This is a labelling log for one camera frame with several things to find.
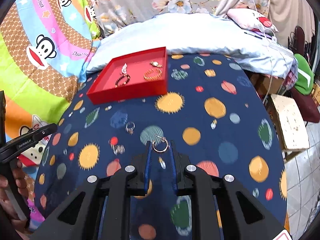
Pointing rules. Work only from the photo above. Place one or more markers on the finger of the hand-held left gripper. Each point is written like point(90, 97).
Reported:
point(48, 130)

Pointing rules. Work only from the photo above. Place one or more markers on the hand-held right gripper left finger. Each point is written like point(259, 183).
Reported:
point(148, 170)

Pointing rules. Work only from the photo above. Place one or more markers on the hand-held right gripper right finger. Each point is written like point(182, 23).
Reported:
point(173, 170)

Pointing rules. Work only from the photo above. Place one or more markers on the gold hoop earring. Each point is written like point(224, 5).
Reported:
point(154, 148)

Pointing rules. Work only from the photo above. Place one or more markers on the red shallow box tray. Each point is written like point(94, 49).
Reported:
point(130, 90)

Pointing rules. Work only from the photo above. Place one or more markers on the gold wrist watch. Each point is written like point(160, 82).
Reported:
point(155, 64)

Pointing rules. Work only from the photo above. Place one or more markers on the person's left hand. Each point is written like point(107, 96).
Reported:
point(3, 195)

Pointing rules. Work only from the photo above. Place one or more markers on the navy planet print blanket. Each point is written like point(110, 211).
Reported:
point(237, 130)

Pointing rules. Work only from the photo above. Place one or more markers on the colourful monkey print blanket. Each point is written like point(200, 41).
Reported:
point(37, 17)

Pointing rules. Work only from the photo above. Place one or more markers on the wooden stool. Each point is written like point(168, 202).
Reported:
point(290, 122)

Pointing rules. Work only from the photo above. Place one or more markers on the cardboard box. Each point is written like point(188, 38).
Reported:
point(272, 85)

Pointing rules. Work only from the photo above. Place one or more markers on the light blue pillow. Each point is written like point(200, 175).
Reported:
point(200, 35)

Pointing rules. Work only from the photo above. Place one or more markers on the maroon chair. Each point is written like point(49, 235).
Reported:
point(307, 107)

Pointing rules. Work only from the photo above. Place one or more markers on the green cloth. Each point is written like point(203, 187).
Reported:
point(303, 80)

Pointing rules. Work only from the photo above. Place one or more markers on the grey floral sheet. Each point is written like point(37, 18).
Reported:
point(140, 0)

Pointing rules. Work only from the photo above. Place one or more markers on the white pink cartoon pillow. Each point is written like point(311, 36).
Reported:
point(245, 17)

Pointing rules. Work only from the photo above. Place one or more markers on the hanging clothes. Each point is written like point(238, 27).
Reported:
point(316, 55)

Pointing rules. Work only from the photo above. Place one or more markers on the beige curtain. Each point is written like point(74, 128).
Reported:
point(290, 5)

